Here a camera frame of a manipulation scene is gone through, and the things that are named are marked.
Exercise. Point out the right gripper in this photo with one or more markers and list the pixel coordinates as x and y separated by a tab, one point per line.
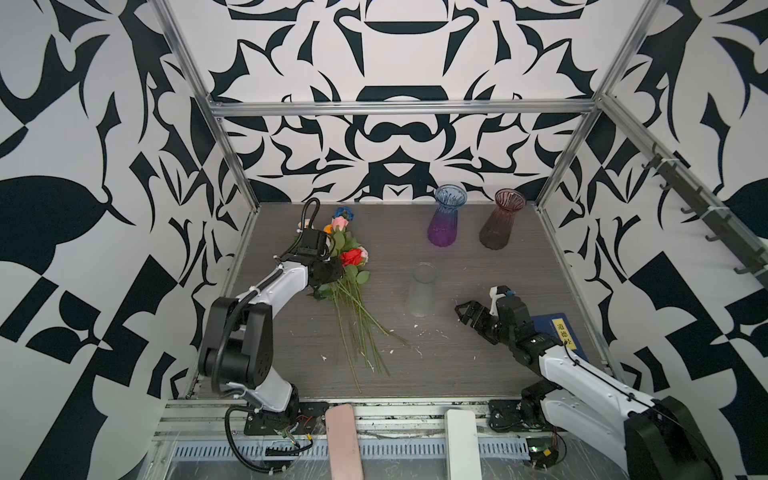
477	320

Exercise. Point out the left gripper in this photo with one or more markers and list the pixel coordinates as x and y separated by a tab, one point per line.
336	274

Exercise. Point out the pink rose stem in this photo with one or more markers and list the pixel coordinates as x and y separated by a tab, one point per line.
346	248

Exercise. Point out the clear glass vase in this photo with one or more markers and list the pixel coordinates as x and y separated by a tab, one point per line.
421	296

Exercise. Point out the blue rose stem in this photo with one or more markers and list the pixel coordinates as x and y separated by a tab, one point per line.
344	212

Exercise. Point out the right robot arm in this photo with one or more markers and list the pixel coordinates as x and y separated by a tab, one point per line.
648	438

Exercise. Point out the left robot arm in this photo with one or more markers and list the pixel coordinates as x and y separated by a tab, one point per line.
237	350

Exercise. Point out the dark pink glass vase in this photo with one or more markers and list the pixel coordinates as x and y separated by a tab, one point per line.
496	231

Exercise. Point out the blue purple glass vase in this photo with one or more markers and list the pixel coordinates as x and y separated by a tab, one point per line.
443	228

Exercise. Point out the red rose stem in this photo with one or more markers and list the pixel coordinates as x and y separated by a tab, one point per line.
356	277

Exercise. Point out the blue book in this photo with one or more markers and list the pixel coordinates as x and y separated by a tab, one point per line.
559	326

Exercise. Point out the pink spray roses bunch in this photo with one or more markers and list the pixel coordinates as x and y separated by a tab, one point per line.
342	287

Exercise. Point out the small circuit board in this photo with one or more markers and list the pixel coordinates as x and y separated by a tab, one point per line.
546	452

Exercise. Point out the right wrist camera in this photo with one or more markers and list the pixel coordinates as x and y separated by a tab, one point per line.
496	293

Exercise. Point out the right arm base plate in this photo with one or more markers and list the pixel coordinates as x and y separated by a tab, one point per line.
517	415

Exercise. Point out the white pad on rail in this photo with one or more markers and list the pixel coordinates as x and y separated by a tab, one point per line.
462	445

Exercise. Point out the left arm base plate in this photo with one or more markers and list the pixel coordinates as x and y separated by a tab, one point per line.
299	419

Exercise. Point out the pink pad on rail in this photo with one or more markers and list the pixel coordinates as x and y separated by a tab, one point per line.
343	445

